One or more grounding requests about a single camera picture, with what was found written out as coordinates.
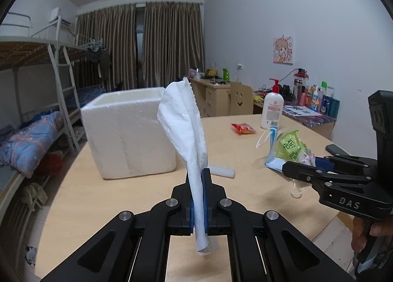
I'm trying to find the white foam box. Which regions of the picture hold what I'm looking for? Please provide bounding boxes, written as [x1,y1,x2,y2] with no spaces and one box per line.
[80,87,178,180]

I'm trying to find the person's right hand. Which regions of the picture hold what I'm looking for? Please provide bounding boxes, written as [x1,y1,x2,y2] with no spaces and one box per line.
[351,216,393,252]

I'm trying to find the blue patterned quilt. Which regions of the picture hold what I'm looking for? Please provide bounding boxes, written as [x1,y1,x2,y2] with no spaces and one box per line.
[0,111,65,178]

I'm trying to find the white pump lotion bottle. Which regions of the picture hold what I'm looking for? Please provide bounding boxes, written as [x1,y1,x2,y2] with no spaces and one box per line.
[261,78,284,130]

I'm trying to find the red snack packet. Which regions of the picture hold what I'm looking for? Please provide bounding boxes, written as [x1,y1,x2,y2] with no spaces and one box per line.
[231,123,256,135]

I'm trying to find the desk with patterned cover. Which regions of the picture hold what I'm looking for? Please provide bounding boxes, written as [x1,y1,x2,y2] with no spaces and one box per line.
[253,98,337,139]

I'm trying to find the row of toiletry bottles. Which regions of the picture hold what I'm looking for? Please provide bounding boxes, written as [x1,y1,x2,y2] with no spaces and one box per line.
[299,81,341,117]

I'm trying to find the wooden desk with drawers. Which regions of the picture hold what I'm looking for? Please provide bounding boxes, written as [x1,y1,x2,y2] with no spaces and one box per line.
[188,77,255,117]

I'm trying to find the red lid thermos bottle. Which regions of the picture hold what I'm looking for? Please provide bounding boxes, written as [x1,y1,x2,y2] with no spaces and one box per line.
[293,68,308,103]

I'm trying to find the white metal bunk bed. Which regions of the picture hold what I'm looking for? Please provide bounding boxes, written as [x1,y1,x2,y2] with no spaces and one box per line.
[0,12,108,218]

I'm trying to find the small white foam piece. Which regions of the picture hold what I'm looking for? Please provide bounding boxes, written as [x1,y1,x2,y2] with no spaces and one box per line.
[208,165,236,178]

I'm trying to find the brown curtain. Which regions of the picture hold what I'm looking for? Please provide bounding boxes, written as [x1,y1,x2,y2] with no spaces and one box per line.
[143,2,206,86]
[76,4,137,92]

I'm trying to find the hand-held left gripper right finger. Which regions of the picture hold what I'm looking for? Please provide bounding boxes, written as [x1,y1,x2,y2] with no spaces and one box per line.
[201,168,357,282]

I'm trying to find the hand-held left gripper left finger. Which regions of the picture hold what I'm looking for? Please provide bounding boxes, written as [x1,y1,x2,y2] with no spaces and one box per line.
[40,168,195,282]

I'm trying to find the hanging dark clothes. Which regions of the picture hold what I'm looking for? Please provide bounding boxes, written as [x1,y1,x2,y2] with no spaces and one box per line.
[86,47,112,78]

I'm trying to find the blue plaid bedding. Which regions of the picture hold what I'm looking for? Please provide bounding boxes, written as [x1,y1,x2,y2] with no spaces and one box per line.
[75,86,106,109]

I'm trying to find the white paper tissue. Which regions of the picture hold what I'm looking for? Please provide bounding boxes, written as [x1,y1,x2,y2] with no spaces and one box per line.
[157,77,220,255]

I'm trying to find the black phone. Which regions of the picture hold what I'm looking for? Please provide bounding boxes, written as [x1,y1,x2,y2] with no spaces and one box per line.
[325,144,351,156]

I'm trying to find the green tissue packet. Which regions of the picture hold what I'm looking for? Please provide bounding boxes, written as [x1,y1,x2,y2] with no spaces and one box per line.
[274,130,316,167]

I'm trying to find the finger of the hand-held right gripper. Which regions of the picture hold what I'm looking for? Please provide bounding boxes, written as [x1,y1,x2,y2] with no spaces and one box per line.
[314,154,379,178]
[282,161,373,196]

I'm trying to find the pink wall poster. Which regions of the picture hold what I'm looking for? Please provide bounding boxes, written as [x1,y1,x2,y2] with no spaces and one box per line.
[273,36,295,64]

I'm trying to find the printed paper sheets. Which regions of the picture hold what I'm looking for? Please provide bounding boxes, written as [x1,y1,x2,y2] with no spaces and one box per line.
[282,104,323,117]

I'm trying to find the blue face mask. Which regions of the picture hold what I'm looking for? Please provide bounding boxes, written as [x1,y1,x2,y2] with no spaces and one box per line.
[256,126,305,199]

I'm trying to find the wooden smiley chair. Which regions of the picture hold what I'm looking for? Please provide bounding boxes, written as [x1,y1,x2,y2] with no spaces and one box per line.
[230,82,254,116]

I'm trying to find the red bag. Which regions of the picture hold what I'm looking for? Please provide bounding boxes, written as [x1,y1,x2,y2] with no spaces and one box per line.
[38,153,63,176]

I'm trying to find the white air conditioner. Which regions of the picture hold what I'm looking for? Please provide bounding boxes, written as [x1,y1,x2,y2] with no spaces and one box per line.
[49,7,72,26]

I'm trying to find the beige cloth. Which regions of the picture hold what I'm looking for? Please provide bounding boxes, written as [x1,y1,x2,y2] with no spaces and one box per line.
[22,183,49,210]

